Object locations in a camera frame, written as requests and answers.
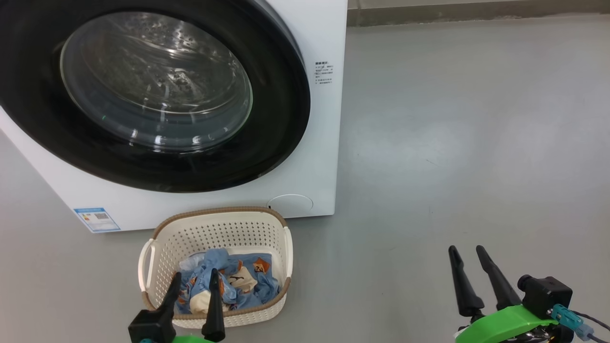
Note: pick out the blue cartoon print garment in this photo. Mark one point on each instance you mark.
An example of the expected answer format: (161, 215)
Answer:
(248, 290)

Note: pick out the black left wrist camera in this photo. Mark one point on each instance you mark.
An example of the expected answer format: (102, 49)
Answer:
(150, 326)

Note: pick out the cream perforated laundry basket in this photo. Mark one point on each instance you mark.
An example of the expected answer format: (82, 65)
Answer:
(219, 228)

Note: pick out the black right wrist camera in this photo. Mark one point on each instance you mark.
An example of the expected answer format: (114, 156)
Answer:
(545, 293)

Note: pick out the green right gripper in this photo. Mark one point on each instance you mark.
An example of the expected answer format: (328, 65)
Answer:
(500, 326)

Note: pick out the round white filter cover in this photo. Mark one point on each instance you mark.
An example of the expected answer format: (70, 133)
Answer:
(290, 205)

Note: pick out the white front-load washing machine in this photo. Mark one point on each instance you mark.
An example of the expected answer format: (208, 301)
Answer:
(324, 143)

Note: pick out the black glass washing machine door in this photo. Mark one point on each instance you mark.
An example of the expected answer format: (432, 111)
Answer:
(281, 119)

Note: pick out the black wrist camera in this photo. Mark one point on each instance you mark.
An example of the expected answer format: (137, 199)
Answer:
(545, 293)
(150, 326)

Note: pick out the blue energy label sticker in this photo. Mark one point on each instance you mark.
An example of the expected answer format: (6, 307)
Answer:
(97, 220)

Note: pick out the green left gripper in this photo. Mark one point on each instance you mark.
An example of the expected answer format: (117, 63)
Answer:
(190, 339)

